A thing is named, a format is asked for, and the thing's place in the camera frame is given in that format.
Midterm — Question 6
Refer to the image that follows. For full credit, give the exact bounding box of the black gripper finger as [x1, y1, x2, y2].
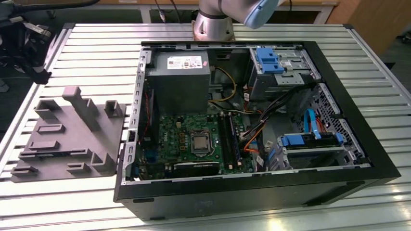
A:
[23, 54, 52, 85]

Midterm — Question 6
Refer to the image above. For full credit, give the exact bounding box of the blue RAM stick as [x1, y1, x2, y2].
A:
[35, 151, 75, 160]

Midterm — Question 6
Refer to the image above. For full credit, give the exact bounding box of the grey parts rack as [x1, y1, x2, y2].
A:
[9, 86, 128, 184]

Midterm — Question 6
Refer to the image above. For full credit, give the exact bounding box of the grey power supply unit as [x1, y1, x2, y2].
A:
[145, 50, 212, 115]

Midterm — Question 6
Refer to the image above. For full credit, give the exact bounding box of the green motherboard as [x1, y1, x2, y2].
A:
[136, 112, 259, 180]

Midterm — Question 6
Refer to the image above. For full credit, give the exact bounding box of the silver CPU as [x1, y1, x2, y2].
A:
[191, 136, 209, 150]

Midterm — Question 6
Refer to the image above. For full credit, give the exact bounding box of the CPU socket metal cover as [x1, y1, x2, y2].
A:
[188, 129, 215, 158]

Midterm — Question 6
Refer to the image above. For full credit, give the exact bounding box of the black graphics card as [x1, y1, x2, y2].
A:
[165, 160, 223, 179]

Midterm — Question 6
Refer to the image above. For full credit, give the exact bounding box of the blue plastic drive latch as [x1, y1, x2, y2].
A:
[256, 47, 287, 74]

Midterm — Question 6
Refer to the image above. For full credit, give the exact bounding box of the black open PC case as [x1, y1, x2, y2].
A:
[112, 40, 403, 221]

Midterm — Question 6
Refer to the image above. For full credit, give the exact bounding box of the metal drive cage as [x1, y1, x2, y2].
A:
[248, 47, 322, 102]

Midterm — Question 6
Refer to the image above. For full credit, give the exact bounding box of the hard disk in blue carrier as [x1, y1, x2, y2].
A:
[277, 133, 347, 150]

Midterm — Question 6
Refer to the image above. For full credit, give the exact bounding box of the metal disk bay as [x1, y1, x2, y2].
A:
[265, 133, 368, 172]

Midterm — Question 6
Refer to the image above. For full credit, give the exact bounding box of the wooden cabinet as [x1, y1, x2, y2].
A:
[326, 0, 411, 57]

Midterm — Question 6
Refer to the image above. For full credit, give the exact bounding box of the black chair base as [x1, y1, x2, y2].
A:
[396, 30, 411, 44]

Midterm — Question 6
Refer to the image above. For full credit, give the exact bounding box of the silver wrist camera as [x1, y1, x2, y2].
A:
[8, 15, 52, 40]

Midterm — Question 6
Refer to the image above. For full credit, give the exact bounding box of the black camera cable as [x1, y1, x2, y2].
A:
[0, 0, 100, 15]

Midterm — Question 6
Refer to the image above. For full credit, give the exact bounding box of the yellow wire bundle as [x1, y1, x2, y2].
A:
[207, 66, 256, 114]

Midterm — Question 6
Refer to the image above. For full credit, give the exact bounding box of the orange wire bundle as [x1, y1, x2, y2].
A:
[241, 119, 268, 154]

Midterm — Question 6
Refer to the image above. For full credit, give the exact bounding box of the black wire bundle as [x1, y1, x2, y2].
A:
[240, 83, 318, 141]

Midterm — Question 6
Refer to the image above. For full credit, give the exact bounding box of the blue SATA cable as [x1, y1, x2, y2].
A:
[303, 108, 324, 141]

